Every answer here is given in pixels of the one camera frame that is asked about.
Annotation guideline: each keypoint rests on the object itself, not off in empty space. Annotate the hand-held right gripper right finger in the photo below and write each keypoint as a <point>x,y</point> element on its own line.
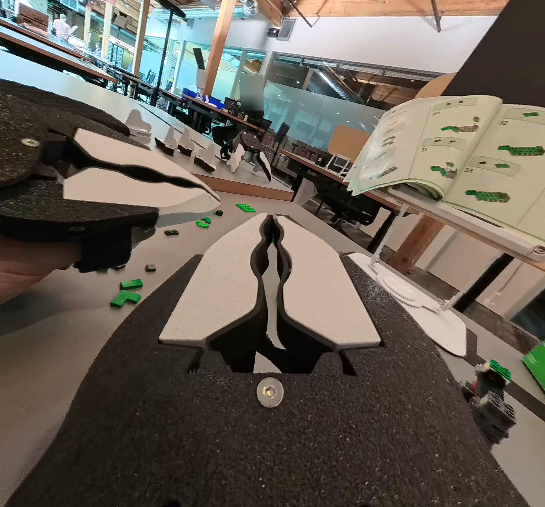
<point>328,294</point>

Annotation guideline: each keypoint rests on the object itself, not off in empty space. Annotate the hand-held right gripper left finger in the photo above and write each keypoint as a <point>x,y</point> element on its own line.
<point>217,290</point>

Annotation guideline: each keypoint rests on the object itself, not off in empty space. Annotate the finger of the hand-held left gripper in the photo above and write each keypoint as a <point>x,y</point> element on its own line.
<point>123,151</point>
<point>127,192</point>

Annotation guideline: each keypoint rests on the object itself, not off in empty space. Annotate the raised grey side desk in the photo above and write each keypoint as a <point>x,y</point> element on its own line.
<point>106,98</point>

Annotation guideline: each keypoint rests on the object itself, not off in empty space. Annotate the wooden background desk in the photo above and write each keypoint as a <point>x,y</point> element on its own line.
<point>336,175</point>

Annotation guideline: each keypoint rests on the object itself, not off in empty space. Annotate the person's left hand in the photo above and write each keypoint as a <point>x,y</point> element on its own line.
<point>25,264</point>

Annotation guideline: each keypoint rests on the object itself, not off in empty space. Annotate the white wedge-shaped plate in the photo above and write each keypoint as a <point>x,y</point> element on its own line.
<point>206,158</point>
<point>168,143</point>
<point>138,126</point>
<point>186,146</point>

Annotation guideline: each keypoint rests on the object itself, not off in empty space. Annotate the green rectangular brick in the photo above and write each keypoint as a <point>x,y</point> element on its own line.
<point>131,284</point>

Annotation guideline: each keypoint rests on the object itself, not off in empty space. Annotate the flat green brick plate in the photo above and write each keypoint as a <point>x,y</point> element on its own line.
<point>246,208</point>

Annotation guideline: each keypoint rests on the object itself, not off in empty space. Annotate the green L-shaped brick plate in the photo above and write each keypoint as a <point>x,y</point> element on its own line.
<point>124,299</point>

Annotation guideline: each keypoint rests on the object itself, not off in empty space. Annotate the white book stand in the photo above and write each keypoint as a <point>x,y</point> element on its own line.
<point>425,319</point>

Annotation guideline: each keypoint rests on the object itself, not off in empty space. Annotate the black office chair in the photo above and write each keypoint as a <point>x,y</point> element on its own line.
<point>225,132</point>

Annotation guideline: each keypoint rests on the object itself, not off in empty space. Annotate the long wooden table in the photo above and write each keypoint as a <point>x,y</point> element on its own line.
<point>51,53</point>

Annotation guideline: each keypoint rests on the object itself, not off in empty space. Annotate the idle black gripper device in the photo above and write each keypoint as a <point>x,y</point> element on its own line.
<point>247,149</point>

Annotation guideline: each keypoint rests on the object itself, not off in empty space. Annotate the wooden pillar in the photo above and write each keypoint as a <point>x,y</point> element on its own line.
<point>219,39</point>

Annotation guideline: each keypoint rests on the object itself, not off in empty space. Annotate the black floor lamp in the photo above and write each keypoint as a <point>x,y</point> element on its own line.
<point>170,9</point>

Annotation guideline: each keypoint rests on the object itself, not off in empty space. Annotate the partly built dark brick model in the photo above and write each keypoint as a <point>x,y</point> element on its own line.
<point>489,405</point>

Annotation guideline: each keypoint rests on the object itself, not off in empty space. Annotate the open building instruction booklet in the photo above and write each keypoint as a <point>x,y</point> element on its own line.
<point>468,145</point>

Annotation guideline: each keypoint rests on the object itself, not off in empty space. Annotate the black panel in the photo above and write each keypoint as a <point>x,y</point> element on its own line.
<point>506,34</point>

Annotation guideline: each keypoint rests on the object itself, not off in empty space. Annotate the wall air vent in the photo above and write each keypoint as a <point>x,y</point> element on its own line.
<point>286,29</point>

